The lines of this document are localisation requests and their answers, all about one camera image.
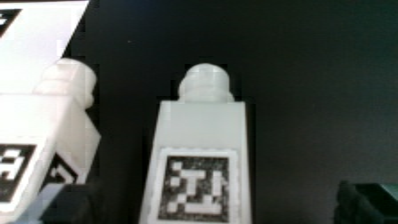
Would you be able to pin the white leg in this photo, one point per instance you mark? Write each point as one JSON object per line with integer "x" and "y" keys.
{"x": 198, "y": 185}
{"x": 49, "y": 136}

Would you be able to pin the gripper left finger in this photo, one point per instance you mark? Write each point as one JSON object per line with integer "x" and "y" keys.
{"x": 68, "y": 209}

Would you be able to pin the white sheet with tags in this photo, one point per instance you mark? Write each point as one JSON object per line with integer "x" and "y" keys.
{"x": 38, "y": 25}

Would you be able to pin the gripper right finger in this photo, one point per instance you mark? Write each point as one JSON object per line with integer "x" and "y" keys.
{"x": 367, "y": 203}

